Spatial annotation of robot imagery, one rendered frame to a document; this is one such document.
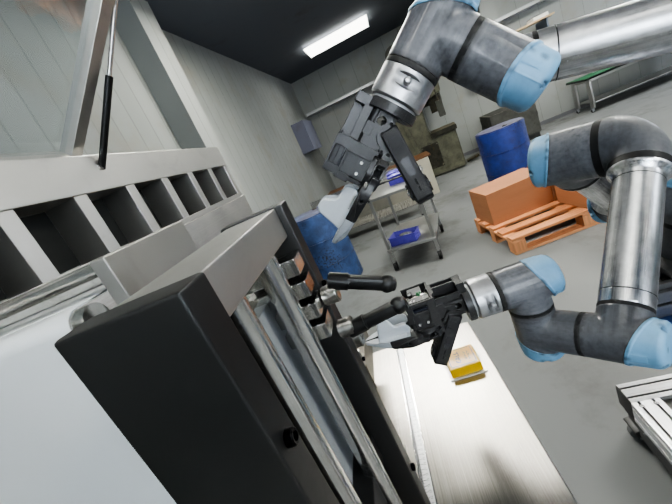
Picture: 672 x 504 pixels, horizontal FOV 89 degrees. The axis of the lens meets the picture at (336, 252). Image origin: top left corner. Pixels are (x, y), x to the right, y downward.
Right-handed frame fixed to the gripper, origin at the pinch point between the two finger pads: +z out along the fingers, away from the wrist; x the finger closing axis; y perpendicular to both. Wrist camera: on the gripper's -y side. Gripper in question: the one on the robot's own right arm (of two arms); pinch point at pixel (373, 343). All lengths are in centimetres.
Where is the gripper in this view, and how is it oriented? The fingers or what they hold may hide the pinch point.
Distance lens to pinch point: 70.0
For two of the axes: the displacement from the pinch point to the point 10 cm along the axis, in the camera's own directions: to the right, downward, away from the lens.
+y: -4.0, -8.7, -2.9
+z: -9.1, 3.6, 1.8
